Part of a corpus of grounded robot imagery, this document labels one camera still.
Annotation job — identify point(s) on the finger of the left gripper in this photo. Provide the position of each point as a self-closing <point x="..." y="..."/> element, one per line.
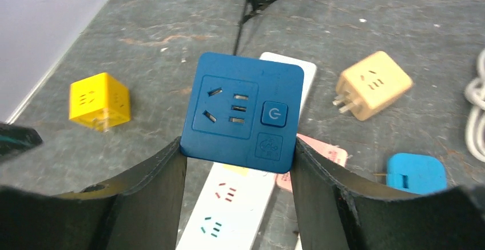
<point x="17" y="139"/>

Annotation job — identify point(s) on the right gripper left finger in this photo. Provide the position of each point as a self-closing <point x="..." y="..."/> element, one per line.
<point x="136" y="209"/>

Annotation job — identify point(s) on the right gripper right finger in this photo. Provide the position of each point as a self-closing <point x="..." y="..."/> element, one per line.
<point x="338" y="209"/>

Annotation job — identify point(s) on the pink adapter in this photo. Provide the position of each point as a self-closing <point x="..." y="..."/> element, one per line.
<point x="321" y="150"/>

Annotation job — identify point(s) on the white long power strip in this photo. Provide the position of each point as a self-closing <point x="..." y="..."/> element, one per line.
<point x="233" y="200"/>

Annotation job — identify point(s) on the blue adapter plug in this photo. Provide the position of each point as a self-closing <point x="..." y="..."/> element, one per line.
<point x="415" y="173"/>

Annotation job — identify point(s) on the yellow cube adapter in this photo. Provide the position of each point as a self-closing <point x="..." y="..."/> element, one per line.
<point x="99" y="102"/>

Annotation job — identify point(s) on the blue white cube adapter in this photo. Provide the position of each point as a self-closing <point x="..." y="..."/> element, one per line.
<point x="244" y="112"/>

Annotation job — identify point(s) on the orange cube adapter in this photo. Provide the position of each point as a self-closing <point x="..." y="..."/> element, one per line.
<point x="371" y="85"/>

